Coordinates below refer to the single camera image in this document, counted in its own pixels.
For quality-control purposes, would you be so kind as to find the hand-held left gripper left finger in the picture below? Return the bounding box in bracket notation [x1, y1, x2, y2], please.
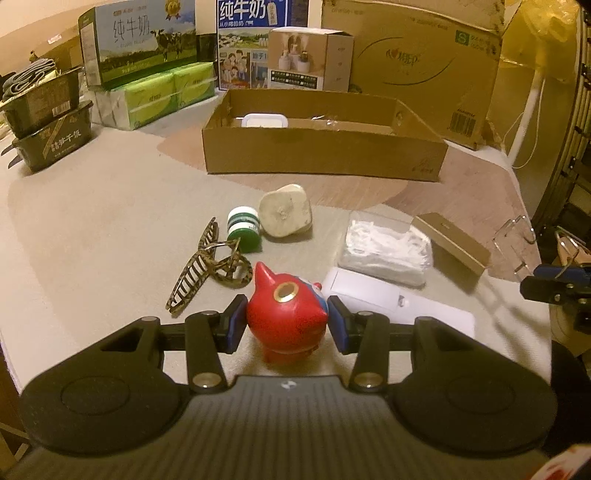
[99, 294, 250, 394]

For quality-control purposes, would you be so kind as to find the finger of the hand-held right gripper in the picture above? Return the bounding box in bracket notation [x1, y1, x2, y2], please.
[519, 276, 591, 306]
[536, 263, 591, 284]

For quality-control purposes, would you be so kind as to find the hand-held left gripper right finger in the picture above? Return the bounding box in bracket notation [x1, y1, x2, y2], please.
[327, 295, 478, 394]

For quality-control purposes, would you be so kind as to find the leopard print hair claw clip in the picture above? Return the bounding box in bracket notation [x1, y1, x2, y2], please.
[165, 217, 254, 317]

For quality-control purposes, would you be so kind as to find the red toy figure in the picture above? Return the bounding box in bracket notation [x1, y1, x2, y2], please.
[246, 261, 329, 366]

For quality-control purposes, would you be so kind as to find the white plastic device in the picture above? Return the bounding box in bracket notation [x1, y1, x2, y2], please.
[321, 268, 476, 340]

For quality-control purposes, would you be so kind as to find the green and white jar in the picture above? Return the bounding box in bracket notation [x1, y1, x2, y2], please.
[226, 206, 264, 254]

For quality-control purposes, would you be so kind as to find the clear box of floss picks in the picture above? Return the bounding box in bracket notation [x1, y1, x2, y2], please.
[337, 210, 435, 288]

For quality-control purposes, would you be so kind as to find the small gold box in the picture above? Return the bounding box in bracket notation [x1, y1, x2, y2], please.
[411, 213, 491, 278]

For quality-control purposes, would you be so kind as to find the white power plug adapter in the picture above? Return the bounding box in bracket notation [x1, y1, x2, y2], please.
[257, 184, 315, 239]

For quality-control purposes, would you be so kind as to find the shallow cardboard tray box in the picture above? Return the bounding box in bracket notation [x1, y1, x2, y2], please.
[201, 89, 450, 184]

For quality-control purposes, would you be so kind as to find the clear acrylic stand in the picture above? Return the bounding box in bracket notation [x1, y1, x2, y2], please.
[492, 215, 539, 278]

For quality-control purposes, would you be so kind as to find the dark slatted furniture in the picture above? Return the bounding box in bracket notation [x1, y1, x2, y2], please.
[531, 69, 591, 222]

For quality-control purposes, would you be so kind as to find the white fan stand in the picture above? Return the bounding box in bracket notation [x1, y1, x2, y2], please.
[505, 76, 548, 169]

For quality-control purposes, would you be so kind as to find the white plastic lid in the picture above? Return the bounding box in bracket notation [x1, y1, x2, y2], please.
[241, 113, 289, 130]

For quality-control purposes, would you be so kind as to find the green tissue pack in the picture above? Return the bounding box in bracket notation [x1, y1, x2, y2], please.
[92, 74, 180, 132]
[173, 62, 218, 112]

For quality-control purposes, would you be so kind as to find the yellow plastic bag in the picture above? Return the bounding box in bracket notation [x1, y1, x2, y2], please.
[485, 0, 591, 139]

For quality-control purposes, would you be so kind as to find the large cardboard box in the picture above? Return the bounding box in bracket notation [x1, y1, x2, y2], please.
[321, 0, 509, 151]

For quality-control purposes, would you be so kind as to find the dark green food box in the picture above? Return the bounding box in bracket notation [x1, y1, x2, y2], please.
[0, 67, 84, 139]
[11, 100, 95, 174]

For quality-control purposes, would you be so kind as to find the small white product box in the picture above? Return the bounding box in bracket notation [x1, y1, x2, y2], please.
[267, 27, 355, 92]

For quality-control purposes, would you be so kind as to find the dark carton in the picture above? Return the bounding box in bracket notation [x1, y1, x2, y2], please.
[196, 32, 218, 65]

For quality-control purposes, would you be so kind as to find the green milk carton box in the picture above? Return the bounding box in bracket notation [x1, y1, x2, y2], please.
[78, 0, 199, 90]

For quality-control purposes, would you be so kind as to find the blue milk carton box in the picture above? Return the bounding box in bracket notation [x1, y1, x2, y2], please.
[216, 0, 309, 90]

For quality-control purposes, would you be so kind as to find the white power cable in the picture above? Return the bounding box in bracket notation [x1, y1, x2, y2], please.
[513, 106, 542, 169]

